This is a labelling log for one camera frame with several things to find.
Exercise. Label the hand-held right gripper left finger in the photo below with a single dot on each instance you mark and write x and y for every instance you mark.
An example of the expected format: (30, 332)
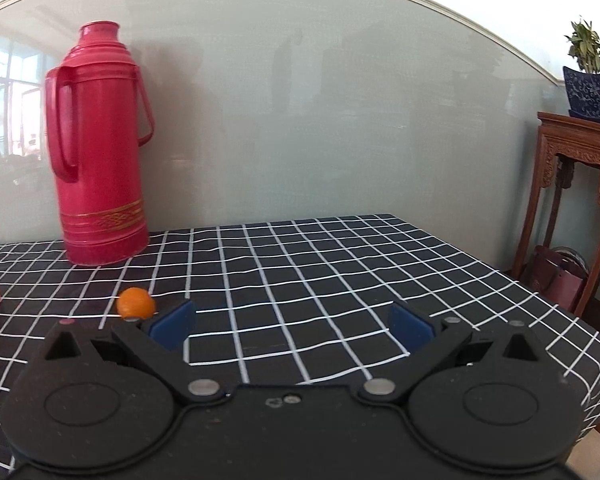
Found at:
(172, 324)

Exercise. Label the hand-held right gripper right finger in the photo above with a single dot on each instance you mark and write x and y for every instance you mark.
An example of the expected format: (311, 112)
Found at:
(410, 329)

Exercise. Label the black white checked tablecloth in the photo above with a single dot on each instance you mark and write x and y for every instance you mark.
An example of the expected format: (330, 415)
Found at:
(330, 285)

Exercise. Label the red thermos flask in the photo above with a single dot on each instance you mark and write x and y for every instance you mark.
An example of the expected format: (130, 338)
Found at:
(100, 160)

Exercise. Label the maroon container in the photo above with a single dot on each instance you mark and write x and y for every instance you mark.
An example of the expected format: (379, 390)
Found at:
(555, 275)

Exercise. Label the carved wooden stand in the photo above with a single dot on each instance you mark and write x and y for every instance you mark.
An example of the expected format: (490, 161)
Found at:
(575, 145)

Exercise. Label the plant in blue pot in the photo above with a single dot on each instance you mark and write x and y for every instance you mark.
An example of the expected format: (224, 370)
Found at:
(590, 92)

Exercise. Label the small orange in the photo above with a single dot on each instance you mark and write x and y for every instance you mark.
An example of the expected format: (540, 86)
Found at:
(136, 303)

